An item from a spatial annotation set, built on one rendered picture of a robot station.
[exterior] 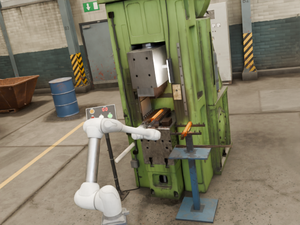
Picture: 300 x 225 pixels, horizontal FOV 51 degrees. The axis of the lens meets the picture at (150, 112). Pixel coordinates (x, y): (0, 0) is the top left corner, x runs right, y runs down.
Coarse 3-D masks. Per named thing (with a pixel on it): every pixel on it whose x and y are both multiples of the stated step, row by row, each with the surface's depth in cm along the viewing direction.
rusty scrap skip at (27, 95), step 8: (0, 80) 988; (8, 80) 979; (16, 80) 969; (24, 80) 883; (32, 80) 920; (0, 88) 860; (8, 88) 853; (16, 88) 859; (24, 88) 896; (32, 88) 933; (0, 96) 882; (8, 96) 875; (16, 96) 871; (24, 96) 908; (32, 96) 947; (0, 104) 905; (8, 104) 897; (16, 104) 891; (24, 104) 920
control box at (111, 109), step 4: (112, 104) 360; (88, 108) 360; (92, 108) 360; (96, 108) 360; (100, 108) 360; (104, 108) 359; (108, 108) 359; (112, 108) 359; (88, 112) 359; (96, 112) 359; (100, 112) 359; (104, 112) 359; (108, 112) 358; (112, 112) 358; (116, 112) 362; (88, 116) 359; (92, 116) 358; (96, 116) 358; (104, 116) 358; (112, 116) 357; (116, 116) 357
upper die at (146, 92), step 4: (164, 84) 367; (140, 88) 343; (144, 88) 341; (148, 88) 340; (152, 88) 338; (156, 88) 345; (160, 88) 355; (140, 92) 345; (144, 92) 343; (148, 92) 341; (152, 92) 339; (156, 92) 345; (140, 96) 347
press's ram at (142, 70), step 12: (156, 48) 334; (132, 60) 336; (144, 60) 330; (156, 60) 333; (132, 72) 340; (144, 72) 335; (156, 72) 333; (132, 84) 346; (144, 84) 340; (156, 84) 334
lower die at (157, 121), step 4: (160, 108) 388; (168, 108) 383; (152, 112) 381; (156, 112) 375; (164, 112) 370; (148, 116) 370; (152, 116) 365; (144, 120) 359; (156, 120) 349; (160, 120) 354; (156, 124) 351; (160, 124) 354
